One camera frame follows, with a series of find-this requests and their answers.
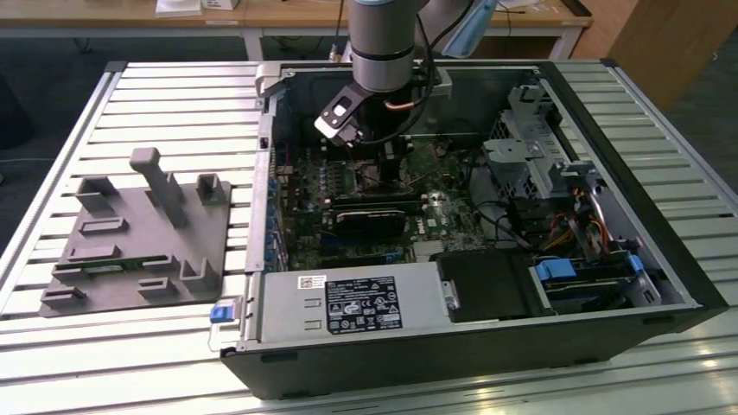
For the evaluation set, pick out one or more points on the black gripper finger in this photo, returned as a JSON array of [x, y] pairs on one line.
[[391, 166]]

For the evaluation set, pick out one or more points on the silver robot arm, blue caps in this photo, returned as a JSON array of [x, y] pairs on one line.
[[380, 43]]

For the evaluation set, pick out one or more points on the black CPU socket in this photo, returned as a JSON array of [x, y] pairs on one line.
[[368, 186]]

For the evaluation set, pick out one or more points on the dark installed RAM stick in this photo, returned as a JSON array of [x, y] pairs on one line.
[[375, 199]]

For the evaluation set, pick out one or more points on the black graphics card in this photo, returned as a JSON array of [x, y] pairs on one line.
[[368, 222]]

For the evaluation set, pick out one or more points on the green motherboard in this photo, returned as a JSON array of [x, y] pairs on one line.
[[449, 216]]

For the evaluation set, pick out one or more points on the small silver chipset heatsink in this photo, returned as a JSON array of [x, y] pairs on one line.
[[428, 248]]

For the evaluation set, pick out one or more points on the grey metal disk cage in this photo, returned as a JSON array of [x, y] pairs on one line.
[[519, 160]]

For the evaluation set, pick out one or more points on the black plastic drive shroud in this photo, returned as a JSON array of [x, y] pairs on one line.
[[489, 285]]

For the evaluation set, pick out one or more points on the hard disk in blue carrier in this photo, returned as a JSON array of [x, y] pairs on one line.
[[556, 268]]

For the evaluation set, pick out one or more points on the silver power supply unit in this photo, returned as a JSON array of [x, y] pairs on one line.
[[288, 311]]

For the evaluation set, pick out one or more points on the small white labelled box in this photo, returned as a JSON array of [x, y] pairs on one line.
[[220, 3]]

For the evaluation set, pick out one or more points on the blue case latch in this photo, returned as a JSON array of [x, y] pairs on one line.
[[222, 312]]

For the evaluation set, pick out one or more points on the white cardboard box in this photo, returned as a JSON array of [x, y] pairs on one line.
[[178, 8]]

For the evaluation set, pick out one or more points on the grey plastic parts rack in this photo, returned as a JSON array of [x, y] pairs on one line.
[[144, 242]]

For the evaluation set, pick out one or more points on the black open PC case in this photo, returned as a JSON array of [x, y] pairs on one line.
[[403, 367]]

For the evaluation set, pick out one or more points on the small blue drive clip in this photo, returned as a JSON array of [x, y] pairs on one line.
[[635, 264]]

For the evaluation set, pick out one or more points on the wooden cabinet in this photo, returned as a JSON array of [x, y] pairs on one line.
[[674, 43]]

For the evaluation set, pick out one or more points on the green RAM stick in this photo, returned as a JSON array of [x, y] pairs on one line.
[[109, 264]]

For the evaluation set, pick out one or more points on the wooden desk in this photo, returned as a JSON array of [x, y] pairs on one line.
[[86, 19]]

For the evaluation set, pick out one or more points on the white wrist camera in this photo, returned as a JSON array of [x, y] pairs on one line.
[[340, 114]]

